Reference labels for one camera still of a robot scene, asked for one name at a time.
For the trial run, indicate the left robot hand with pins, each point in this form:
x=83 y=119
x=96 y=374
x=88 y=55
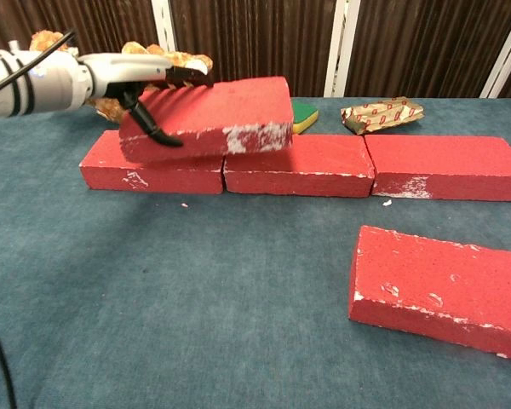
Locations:
x=123 y=70

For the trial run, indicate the red foam brick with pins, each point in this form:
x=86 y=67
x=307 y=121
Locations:
x=106 y=176
x=323 y=170
x=238 y=106
x=443 y=162
x=430 y=272

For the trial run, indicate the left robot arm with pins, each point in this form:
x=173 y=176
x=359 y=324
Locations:
x=47 y=89

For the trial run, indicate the brown teddy bear plush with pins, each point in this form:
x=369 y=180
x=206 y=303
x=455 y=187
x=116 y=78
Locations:
x=106 y=108

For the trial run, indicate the green yellow sponge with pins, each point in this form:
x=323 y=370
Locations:
x=304 y=113

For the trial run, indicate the gold wrapped snack packet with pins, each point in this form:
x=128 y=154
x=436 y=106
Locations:
x=383 y=113

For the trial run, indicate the white partition post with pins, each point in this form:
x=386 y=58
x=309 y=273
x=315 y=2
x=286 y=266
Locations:
x=340 y=47
x=504 y=64
x=164 y=25

